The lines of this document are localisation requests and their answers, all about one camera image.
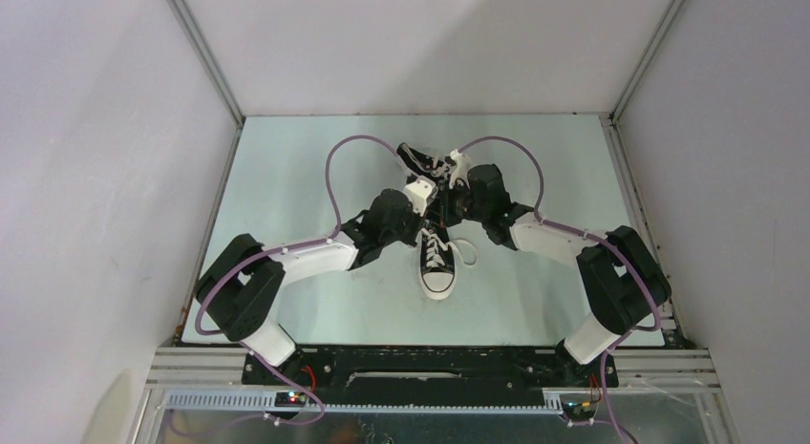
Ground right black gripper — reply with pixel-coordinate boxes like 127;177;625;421
425;178;489;228

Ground black canvas sneaker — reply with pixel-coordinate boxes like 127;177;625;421
395;142;452;183
418;222;479;301

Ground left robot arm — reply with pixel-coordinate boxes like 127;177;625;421
194;182;434;384

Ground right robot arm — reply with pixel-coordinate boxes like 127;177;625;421
443;164;671;385

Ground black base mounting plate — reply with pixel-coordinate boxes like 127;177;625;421
278;345;619;406

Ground left controller board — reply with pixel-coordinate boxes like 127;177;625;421
273;391;309;409

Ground controller board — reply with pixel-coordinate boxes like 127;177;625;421
562;401;599;423
273;391;309;409

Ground right controller board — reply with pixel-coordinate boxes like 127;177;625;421
562;401;599;423

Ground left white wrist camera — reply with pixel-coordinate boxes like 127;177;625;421
403;176;437;217

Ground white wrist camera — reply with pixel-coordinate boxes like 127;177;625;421
403;176;437;217
447;149;472;189

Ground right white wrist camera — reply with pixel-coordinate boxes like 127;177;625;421
447;149;472;189

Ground aluminium frame rail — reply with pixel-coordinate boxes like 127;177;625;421
613;349;721;394

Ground grey slotted cable duct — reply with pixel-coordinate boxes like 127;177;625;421
165;390;563;415

